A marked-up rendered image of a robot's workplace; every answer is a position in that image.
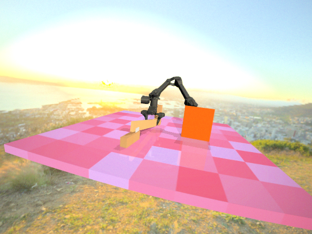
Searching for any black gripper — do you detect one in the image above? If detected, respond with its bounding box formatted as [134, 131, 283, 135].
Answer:
[141, 105, 165, 125]

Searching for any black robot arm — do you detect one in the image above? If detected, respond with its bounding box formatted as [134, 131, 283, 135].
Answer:
[140, 77, 198, 115]

